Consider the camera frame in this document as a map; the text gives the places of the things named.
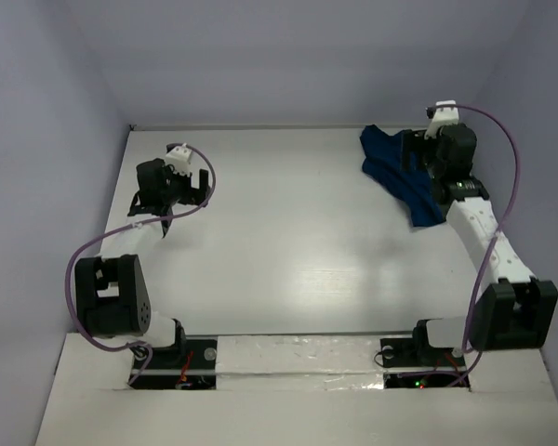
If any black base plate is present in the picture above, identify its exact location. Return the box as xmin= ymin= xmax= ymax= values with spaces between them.
xmin=373 ymin=336 xmax=470 ymax=389
xmin=129 ymin=337 xmax=218 ymax=390

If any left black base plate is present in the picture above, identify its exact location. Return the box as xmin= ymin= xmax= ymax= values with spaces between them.
xmin=129 ymin=337 xmax=218 ymax=390

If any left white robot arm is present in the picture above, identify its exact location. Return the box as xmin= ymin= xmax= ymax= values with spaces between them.
xmin=65 ymin=149 xmax=216 ymax=367

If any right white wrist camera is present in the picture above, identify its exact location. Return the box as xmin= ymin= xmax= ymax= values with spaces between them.
xmin=424 ymin=99 xmax=459 ymax=139

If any blue t shirt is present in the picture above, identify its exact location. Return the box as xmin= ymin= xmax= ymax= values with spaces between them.
xmin=360 ymin=125 xmax=445 ymax=228

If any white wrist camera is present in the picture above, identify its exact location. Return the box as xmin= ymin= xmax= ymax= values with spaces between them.
xmin=165 ymin=143 xmax=193 ymax=177
xmin=424 ymin=99 xmax=459 ymax=139

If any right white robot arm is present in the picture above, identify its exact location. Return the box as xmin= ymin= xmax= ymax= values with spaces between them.
xmin=402 ymin=124 xmax=558 ymax=367

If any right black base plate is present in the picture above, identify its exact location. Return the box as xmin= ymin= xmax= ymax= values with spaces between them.
xmin=373 ymin=336 xmax=470 ymax=389

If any silver foil strip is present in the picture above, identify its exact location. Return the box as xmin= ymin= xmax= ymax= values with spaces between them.
xmin=215 ymin=335 xmax=384 ymax=392

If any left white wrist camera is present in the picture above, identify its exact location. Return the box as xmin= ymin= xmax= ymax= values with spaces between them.
xmin=165 ymin=143 xmax=193 ymax=177

